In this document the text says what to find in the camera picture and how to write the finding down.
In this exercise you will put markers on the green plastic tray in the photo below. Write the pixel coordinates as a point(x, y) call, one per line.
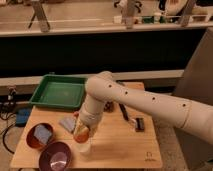
point(59, 91)

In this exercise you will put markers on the blue box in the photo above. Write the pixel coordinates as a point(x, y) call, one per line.
point(22, 116)

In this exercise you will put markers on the white paper cup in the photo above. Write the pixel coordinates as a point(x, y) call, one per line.
point(84, 148)

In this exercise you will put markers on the red chili pepper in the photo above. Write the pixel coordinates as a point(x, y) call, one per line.
point(76, 113)

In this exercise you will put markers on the bunch of dark grapes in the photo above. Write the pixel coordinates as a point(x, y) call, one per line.
point(109, 107)

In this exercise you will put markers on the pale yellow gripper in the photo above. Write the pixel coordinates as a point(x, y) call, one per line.
point(81, 127)

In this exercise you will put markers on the blue sponge in bowl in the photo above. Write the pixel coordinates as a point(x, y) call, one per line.
point(42, 134)

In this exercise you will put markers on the purple bowl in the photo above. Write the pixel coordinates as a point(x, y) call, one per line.
point(55, 157)

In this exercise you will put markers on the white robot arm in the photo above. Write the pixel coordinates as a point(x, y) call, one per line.
point(191, 116)

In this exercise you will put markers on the brown bowl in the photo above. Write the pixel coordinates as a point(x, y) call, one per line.
point(33, 142)

